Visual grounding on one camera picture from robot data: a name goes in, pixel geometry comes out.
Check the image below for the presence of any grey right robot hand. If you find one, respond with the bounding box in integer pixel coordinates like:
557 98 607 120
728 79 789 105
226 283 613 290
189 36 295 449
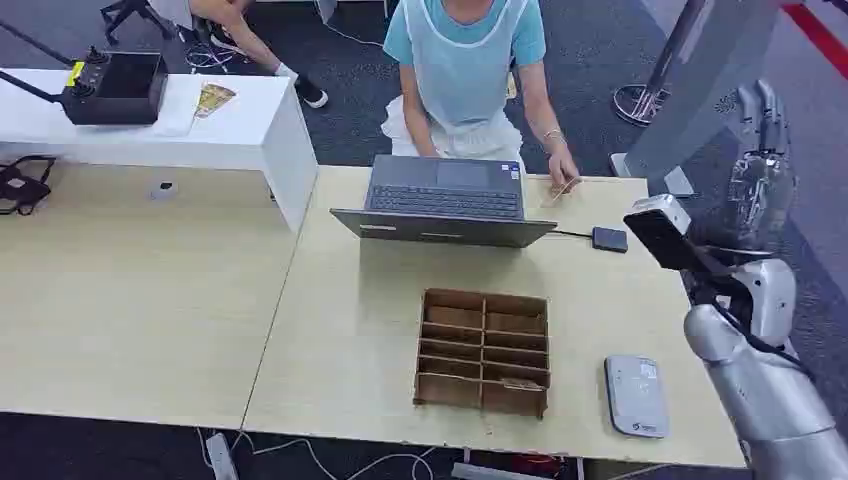
724 79 800 254

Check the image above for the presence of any grey kiosk stand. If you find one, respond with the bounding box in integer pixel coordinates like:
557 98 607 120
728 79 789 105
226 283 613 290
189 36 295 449
609 0 784 200

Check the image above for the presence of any small black hub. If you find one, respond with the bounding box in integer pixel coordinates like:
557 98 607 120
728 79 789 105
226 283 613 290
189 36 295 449
591 226 629 254

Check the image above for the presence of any white card reader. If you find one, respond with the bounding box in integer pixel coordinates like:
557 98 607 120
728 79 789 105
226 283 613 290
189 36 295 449
604 354 671 440

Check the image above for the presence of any grey laptop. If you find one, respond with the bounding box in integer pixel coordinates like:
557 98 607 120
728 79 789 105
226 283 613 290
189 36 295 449
329 154 558 250

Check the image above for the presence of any wooden card box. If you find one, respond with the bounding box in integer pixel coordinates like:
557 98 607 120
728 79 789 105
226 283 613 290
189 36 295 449
413 288 552 420

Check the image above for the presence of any seated person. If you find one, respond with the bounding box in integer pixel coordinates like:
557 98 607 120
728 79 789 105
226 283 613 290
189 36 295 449
380 0 583 200

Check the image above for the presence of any white desk riser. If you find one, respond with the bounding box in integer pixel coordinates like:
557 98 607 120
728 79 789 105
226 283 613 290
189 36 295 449
0 68 320 234

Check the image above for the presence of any background person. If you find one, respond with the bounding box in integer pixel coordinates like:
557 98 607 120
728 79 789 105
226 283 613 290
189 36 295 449
148 0 330 110

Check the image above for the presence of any yellow card pack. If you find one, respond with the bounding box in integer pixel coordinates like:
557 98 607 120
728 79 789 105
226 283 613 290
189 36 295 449
193 82 238 121

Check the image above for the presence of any white paper sheet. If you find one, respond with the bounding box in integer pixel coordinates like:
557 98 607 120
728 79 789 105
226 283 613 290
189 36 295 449
153 74 204 138

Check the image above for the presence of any white power strip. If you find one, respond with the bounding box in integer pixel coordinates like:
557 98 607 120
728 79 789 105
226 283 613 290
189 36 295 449
205 432 240 480

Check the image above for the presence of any black controller unit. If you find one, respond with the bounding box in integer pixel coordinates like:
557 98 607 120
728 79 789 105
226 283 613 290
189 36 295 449
60 46 170 127

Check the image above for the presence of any black chair base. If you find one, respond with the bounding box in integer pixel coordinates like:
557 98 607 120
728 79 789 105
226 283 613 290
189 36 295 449
99 0 180 48

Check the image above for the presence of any black boom rod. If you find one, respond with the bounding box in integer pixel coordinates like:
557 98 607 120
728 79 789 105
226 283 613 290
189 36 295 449
0 69 66 105
0 19 78 68

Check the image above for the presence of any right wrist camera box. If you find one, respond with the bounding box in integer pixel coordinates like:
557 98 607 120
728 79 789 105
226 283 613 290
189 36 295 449
622 193 731 277

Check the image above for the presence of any chrome stanchion post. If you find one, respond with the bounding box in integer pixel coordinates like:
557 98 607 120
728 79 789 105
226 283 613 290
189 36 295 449
612 0 705 127

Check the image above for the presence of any white floor cable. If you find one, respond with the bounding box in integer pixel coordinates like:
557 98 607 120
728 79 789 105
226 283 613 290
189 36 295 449
195 427 440 480

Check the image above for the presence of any black strap bag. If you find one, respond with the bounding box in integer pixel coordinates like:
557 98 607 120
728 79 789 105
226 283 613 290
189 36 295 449
0 155 58 217

